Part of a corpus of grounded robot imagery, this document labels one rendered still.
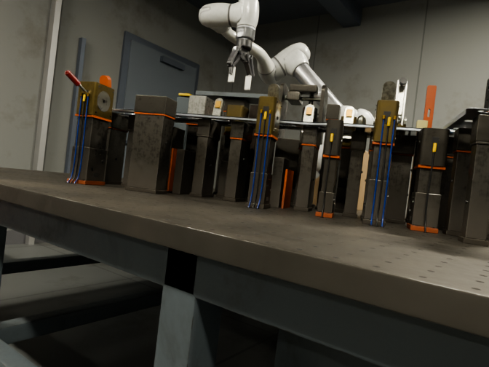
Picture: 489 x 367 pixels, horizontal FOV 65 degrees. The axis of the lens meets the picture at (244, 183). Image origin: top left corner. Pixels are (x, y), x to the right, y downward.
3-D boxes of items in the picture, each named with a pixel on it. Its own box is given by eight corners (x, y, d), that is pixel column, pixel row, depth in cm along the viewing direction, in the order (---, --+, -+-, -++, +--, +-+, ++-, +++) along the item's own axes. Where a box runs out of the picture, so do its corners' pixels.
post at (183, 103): (165, 187, 185) (175, 96, 185) (172, 188, 193) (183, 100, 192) (179, 189, 183) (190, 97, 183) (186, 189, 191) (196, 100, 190)
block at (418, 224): (410, 232, 102) (423, 125, 102) (405, 228, 113) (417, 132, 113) (440, 237, 100) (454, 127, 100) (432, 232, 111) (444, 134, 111)
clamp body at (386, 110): (361, 226, 104) (376, 97, 104) (360, 222, 116) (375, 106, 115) (386, 229, 102) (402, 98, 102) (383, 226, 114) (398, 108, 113)
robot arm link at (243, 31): (232, 25, 180) (231, 38, 180) (249, 23, 175) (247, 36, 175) (243, 33, 187) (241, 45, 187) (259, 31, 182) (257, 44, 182)
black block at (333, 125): (313, 218, 112) (325, 117, 112) (316, 215, 122) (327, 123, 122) (331, 220, 111) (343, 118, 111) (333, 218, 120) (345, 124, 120)
